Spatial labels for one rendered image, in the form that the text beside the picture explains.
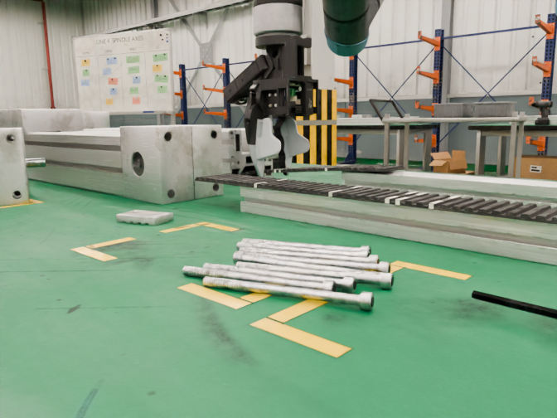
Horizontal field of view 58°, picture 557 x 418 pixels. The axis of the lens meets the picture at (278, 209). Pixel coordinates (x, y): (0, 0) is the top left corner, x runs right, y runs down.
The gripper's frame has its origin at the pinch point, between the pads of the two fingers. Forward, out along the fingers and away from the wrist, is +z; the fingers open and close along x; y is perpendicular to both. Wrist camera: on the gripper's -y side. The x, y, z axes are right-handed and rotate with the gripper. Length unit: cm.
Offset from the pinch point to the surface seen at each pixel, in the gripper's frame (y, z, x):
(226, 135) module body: -4.9, -5.4, -5.0
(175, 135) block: 4.6, -6.1, -21.5
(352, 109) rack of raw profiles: -474, -21, 700
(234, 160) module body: -4.4, -1.4, -3.8
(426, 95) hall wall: -352, -41, 740
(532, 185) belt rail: 40.3, -0.8, -2.0
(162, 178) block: 4.6, -1.0, -23.8
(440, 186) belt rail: 30.1, 0.2, -2.0
